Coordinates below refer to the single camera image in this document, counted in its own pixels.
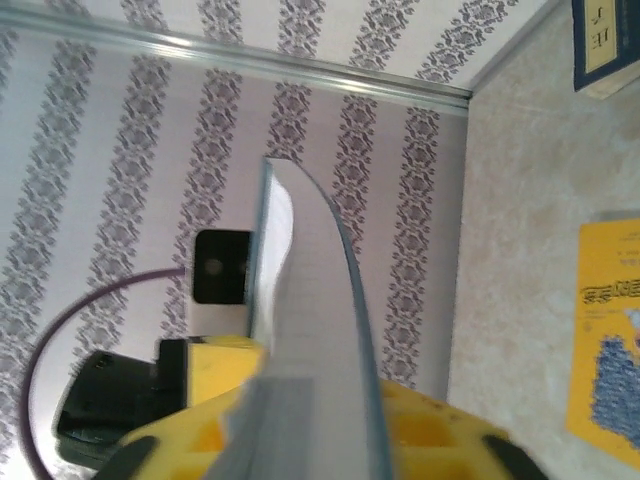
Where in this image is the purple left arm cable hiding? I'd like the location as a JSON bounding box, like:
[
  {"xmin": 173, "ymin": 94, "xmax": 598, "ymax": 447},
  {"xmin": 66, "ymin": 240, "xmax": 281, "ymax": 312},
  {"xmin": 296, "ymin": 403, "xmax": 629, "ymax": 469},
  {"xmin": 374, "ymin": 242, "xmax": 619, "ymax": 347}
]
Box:
[{"xmin": 22, "ymin": 267, "xmax": 197, "ymax": 480}]

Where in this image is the navy book with yellow label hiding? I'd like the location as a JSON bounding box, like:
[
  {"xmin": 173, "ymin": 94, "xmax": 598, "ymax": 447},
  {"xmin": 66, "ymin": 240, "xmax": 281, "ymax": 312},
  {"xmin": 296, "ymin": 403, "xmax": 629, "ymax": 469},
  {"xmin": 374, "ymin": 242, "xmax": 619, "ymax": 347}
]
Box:
[{"xmin": 571, "ymin": 0, "xmax": 640, "ymax": 100}]

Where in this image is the aluminium cell frame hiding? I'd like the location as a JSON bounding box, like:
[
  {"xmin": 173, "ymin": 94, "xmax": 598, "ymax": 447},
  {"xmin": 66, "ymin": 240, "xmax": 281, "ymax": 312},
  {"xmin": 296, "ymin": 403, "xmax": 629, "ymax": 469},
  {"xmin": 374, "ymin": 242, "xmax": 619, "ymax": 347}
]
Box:
[{"xmin": 0, "ymin": 9, "xmax": 474, "ymax": 109}]

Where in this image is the yellow cartoon cover book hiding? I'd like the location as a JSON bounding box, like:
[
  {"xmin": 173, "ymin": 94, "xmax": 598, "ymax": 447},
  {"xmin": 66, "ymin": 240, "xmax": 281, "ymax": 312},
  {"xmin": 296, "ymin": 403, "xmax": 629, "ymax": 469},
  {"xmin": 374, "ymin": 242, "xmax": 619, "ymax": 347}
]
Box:
[{"xmin": 564, "ymin": 218, "xmax": 640, "ymax": 451}]

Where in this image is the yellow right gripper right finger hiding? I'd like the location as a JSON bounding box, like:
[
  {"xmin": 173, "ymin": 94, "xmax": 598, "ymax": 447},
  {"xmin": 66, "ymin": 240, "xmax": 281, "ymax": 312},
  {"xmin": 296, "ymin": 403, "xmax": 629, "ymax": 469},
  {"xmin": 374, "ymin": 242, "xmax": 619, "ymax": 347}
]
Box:
[{"xmin": 382, "ymin": 392, "xmax": 546, "ymax": 480}]

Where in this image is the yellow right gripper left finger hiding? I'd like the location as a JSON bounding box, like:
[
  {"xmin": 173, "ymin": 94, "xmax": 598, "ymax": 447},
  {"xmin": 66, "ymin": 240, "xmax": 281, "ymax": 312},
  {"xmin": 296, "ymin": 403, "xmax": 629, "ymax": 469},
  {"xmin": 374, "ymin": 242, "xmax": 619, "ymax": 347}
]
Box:
[{"xmin": 107, "ymin": 389, "xmax": 246, "ymax": 480}]

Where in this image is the grey-blue white notebook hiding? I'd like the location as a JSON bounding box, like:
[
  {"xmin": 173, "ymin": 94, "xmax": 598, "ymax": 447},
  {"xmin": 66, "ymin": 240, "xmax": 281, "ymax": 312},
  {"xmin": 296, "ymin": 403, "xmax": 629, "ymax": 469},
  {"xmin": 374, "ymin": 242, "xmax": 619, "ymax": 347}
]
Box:
[{"xmin": 209, "ymin": 155, "xmax": 396, "ymax": 480}]

